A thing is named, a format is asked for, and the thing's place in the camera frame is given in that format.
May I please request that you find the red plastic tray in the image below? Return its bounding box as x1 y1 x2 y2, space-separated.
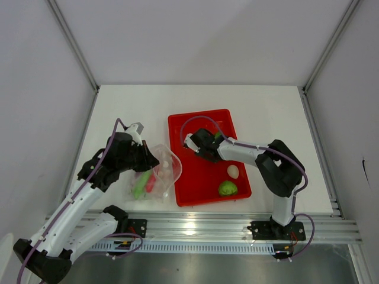
168 109 252 207

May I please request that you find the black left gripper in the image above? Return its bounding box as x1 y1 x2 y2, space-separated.
118 140 159 172

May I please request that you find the clear dotted zip bag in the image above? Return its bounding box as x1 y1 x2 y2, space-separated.
126 144 182 202

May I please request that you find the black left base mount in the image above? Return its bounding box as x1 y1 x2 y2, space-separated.
127 219 147 238

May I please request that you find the white slotted cable duct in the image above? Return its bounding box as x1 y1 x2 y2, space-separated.
87 240 275 255

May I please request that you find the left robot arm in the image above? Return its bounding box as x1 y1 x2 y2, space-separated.
13 124 159 283

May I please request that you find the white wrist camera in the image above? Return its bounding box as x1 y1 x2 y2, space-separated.
125 122 144 144
184 133 200 153

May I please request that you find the light green cucumber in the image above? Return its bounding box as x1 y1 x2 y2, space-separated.
131 171 151 199

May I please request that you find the red chili pepper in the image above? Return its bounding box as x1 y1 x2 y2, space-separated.
144 172 156 193

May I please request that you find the white egg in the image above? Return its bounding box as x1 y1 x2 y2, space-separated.
227 165 239 179

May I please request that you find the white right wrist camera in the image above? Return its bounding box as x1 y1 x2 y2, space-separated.
184 133 200 153

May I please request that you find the green custard apple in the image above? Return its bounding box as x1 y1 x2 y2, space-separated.
218 180 238 197

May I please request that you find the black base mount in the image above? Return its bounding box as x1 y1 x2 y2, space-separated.
247 221 306 241
127 219 147 238

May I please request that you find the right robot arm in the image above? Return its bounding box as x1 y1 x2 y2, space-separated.
184 128 308 239

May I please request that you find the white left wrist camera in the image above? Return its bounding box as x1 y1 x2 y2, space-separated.
125 122 144 144

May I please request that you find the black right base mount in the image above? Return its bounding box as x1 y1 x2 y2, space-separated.
247 221 306 241

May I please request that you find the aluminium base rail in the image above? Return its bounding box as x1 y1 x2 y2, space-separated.
37 210 362 246

